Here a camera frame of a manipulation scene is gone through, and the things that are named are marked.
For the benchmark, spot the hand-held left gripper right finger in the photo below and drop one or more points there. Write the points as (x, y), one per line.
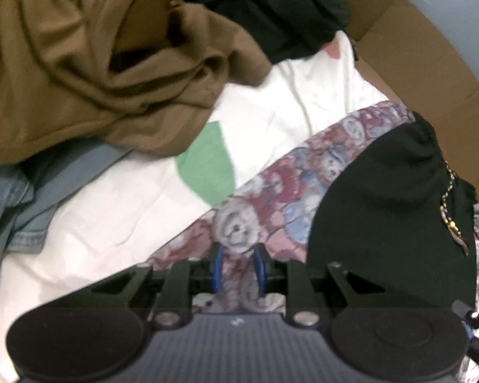
(260, 271)

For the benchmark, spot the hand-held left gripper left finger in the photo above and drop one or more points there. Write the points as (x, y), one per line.
(217, 271)

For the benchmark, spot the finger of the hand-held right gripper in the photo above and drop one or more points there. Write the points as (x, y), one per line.
(477, 321)

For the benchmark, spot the black shorts with patterned lining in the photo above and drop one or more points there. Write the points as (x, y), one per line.
(383, 191)

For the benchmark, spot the cream bear printed blanket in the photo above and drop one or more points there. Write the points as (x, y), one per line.
(283, 99)

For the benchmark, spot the blue denim garment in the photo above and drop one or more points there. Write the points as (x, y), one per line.
(8, 199)

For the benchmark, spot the brown garment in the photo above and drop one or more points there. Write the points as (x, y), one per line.
(64, 87)

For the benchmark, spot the folded cardboard sheet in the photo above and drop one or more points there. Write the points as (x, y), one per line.
(423, 68)

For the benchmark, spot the black crumpled garment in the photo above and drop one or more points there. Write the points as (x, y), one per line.
(271, 8)

